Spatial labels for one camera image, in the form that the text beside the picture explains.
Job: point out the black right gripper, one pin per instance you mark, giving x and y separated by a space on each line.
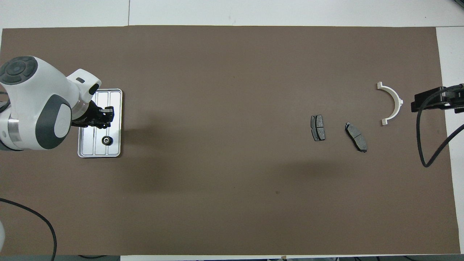
456 99

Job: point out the silver metal tray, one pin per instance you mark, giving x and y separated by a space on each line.
116 98

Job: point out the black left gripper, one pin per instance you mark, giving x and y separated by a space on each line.
85 116

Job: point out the white semicircular plastic bracket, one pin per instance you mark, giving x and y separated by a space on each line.
399 108

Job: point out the short dark brake pad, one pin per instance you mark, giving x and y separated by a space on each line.
318 128

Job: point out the brown table mat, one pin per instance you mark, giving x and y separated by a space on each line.
232 108

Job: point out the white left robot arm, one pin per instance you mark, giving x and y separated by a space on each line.
29 94

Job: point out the long dark brake pad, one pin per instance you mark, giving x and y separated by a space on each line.
357 137

